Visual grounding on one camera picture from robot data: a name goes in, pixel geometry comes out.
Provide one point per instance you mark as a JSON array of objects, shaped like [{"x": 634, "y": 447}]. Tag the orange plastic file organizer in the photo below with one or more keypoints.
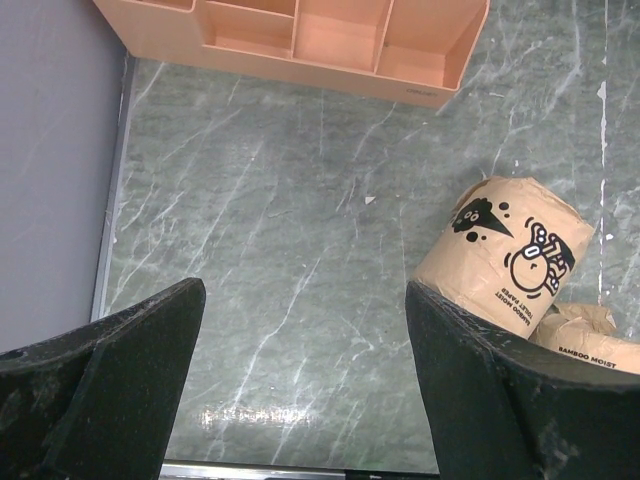
[{"x": 408, "y": 51}]

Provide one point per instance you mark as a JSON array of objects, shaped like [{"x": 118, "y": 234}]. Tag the kraft wrapped toilet paper roll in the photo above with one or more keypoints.
[
  {"x": 509, "y": 247},
  {"x": 585, "y": 332}
]

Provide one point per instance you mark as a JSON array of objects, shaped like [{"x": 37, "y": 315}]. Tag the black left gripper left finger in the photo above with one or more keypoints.
[{"x": 100, "y": 401}]

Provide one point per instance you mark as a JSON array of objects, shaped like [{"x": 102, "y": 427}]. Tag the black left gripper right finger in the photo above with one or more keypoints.
[{"x": 501, "y": 407}]

